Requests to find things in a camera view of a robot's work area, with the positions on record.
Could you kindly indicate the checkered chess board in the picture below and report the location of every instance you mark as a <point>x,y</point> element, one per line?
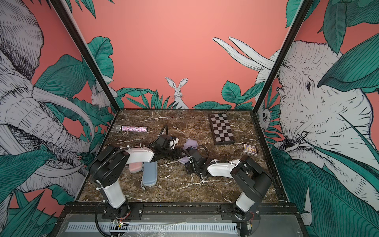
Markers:
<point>221,129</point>

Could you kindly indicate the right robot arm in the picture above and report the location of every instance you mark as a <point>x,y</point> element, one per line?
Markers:
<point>251,178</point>

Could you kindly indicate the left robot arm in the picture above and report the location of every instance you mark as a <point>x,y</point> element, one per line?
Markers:
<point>108,165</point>

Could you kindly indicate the glittery purple bottle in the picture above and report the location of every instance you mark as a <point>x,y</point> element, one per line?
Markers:
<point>126,128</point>

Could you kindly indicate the blue zippered umbrella case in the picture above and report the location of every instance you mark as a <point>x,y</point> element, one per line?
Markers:
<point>150,175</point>

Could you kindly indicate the black frame post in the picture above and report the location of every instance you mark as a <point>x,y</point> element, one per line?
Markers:
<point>300,16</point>
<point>66,17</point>

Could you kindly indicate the white perforated cable duct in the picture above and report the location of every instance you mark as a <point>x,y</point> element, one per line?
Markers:
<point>139,227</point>

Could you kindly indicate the pink zippered umbrella case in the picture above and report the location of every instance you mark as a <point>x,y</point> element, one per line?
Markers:
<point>135,167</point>

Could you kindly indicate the small card box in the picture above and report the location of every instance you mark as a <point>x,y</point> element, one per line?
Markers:
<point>249,149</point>

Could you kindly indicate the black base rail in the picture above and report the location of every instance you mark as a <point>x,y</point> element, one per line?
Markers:
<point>138,210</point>

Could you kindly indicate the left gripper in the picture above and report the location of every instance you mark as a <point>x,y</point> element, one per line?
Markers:
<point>177,155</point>

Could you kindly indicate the left black frame post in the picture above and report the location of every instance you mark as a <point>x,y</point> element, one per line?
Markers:
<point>66,17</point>

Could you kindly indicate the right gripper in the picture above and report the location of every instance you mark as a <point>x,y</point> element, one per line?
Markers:
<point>187,166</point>

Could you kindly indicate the right black frame post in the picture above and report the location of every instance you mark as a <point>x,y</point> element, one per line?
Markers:
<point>300,16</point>

